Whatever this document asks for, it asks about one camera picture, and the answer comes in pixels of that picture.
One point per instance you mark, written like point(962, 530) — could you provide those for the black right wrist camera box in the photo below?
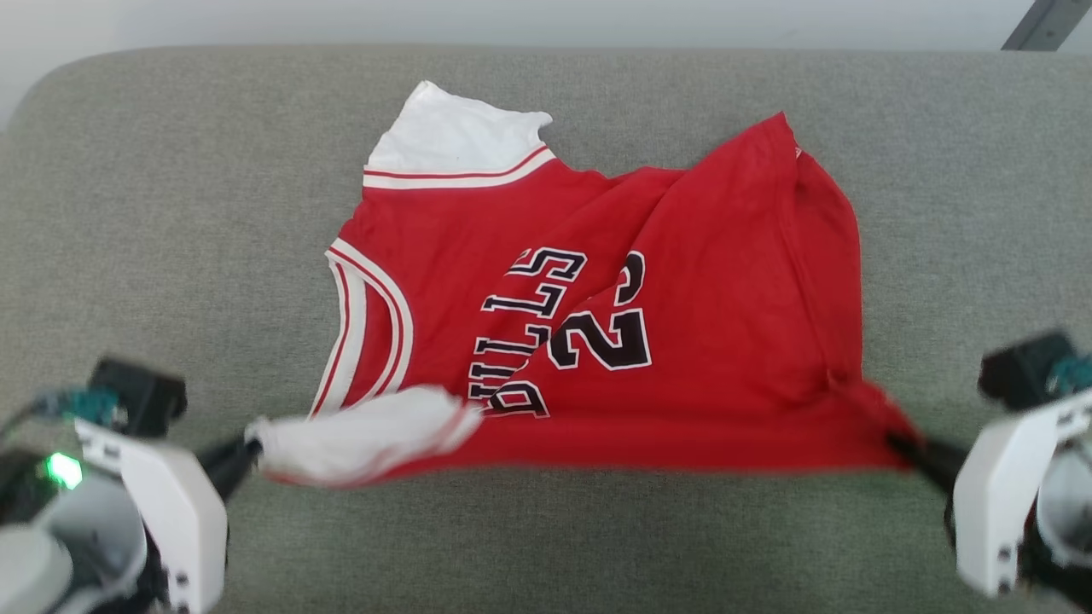
point(1024, 371)

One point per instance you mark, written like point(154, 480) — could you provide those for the teal left camera connector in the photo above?
point(85, 405)

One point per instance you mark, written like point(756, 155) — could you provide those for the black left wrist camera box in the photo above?
point(145, 396)

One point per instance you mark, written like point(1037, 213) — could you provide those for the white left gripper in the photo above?
point(183, 529)

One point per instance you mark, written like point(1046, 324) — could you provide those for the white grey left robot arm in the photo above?
point(85, 537)

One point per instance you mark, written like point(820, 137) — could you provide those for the teal right camera connector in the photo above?
point(1075, 373)

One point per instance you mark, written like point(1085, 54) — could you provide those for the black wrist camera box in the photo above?
point(145, 396)
point(1024, 371)

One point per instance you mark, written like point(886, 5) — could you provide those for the red and white basketball jersey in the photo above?
point(717, 281)

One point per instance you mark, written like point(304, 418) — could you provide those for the grey fabric sofa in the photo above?
point(128, 256)

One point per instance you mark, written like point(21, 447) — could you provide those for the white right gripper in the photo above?
point(994, 503)

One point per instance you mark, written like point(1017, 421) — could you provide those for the teal camera connector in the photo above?
point(85, 405)
point(1075, 373)

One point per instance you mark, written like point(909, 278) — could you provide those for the grey metal pole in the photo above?
point(1045, 24)

